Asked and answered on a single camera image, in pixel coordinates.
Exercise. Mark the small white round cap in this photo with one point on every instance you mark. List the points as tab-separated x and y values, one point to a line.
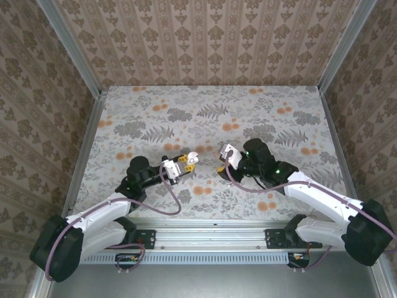
193	157

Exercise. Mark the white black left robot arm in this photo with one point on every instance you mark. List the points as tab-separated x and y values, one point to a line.
99	211

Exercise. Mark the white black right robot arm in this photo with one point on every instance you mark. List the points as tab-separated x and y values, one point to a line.
322	195

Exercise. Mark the floral patterned table sheet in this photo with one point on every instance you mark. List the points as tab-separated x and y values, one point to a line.
173	99

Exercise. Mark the small black connector board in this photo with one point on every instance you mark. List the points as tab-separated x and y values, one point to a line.
127	258
299	257

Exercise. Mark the grey metal base panel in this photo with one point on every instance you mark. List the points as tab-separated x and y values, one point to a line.
217	282

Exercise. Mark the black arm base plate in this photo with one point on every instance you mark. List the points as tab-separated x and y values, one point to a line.
274	239
147	239

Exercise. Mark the aluminium side rail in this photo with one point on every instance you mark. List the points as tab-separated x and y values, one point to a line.
88	139
332	124

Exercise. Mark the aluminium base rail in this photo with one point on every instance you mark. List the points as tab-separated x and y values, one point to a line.
211	236

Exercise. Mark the aluminium frame post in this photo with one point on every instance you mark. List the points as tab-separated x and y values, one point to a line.
341	46
72	46

